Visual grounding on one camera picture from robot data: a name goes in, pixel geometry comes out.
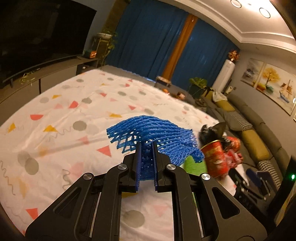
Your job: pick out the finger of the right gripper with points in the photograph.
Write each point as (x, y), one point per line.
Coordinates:
(256, 193)

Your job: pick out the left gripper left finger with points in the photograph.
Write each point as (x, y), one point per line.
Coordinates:
(90, 208)

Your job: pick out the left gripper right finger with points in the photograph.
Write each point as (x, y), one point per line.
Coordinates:
(202, 208)

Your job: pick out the blue foam net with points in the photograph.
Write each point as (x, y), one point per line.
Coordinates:
(176, 142)

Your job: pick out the black white patterned pillow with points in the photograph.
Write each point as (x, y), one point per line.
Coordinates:
(266, 165)

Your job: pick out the mustard pillow middle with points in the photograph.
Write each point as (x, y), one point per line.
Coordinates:
(255, 146)

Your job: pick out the mustard pillow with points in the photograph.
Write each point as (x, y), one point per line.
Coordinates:
(225, 105)
(255, 146)

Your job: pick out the grey sectional sofa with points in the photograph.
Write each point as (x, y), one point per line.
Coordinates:
(279, 156)

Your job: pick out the green foam net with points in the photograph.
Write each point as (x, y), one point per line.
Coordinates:
(191, 167)

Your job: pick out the red white crumpled wrapper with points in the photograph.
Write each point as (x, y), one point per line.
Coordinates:
(231, 147)

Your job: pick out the far patterned pillow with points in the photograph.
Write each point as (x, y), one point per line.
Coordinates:
(245, 125)

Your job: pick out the black plastic bag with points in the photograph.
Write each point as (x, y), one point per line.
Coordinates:
(209, 134)

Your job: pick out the mustard pillow far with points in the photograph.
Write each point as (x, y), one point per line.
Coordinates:
(225, 105)

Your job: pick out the patterned white tablecloth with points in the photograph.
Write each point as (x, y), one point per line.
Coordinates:
(58, 136)

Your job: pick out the white cloth on sofa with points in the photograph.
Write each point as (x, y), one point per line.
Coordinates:
(218, 96)

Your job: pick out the sailboat tree painting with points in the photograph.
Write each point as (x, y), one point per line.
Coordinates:
(279, 86)

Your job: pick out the white standing air conditioner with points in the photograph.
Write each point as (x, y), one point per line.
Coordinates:
(223, 76)

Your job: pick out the small landscape painting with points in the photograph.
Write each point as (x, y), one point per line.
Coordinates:
(252, 71)

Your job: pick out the potted green plant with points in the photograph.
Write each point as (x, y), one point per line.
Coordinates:
(197, 86)

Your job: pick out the red flower decoration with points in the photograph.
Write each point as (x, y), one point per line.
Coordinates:
(233, 56)

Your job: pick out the box on coffee table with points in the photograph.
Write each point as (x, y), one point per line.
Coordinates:
(163, 81)

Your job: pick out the tv cabinet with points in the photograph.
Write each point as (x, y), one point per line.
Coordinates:
(67, 65)

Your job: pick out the orange curtain strip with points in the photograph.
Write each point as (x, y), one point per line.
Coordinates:
(182, 40)

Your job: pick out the plant on wooden stand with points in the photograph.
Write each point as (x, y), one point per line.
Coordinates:
(104, 43)

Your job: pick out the blue curtain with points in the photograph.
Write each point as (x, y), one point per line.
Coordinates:
(147, 33)

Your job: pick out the black television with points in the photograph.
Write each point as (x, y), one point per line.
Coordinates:
(37, 32)

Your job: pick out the ring ceiling light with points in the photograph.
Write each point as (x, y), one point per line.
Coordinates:
(252, 6)

